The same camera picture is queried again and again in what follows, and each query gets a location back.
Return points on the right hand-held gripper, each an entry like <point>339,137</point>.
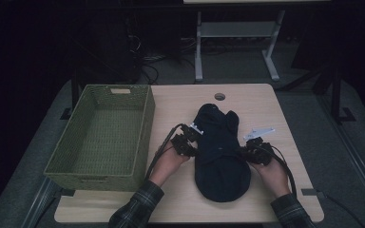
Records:
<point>259,153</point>

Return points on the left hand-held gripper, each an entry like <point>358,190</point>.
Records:
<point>183,144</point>

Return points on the black garment with fishbone print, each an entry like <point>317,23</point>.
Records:
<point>221,164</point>

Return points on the green woven basket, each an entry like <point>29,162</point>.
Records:
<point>107,139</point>

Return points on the person's left hand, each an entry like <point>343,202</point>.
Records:
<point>168,163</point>

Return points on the person's right hand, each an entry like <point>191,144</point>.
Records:
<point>274,177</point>

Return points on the grey tape strip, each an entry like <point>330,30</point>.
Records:
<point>309,192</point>

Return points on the black metal stand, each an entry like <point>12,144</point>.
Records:
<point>74,95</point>
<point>337,95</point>

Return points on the dark cabinet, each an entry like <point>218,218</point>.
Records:
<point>107,47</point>

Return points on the metal floor rail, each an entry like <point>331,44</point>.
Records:
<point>355,152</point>
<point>38,202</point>

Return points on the white metal desk frame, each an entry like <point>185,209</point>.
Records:
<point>234,29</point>

